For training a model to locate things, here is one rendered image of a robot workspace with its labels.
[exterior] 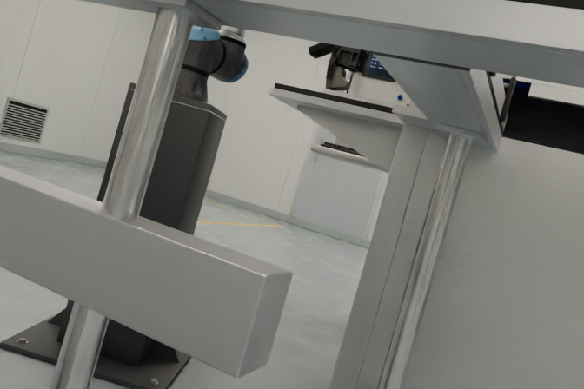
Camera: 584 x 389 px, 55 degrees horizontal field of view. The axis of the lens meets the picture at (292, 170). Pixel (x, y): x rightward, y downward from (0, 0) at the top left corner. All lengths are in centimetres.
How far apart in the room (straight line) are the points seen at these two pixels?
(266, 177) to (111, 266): 701
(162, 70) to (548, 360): 102
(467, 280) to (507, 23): 88
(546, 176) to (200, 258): 91
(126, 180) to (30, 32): 644
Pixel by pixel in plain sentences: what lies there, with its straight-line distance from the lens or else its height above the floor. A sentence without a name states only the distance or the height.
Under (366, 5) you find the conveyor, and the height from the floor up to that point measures 86.
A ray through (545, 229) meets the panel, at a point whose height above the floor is 70.
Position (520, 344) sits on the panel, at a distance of 139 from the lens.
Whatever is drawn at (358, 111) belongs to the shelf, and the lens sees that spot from 147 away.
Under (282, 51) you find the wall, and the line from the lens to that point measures 801.
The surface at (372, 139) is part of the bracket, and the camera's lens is 154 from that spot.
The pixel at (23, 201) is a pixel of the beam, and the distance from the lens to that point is 86.
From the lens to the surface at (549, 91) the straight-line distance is 141.
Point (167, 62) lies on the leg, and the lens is 76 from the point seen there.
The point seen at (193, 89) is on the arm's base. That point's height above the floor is 83.
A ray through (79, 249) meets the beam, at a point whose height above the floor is 50.
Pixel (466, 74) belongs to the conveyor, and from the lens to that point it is 73.
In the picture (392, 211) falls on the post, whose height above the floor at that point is 64.
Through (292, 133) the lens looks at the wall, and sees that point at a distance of 765.
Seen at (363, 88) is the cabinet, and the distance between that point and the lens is 256.
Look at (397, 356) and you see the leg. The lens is 120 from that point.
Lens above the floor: 67
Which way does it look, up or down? level
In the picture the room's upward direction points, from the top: 16 degrees clockwise
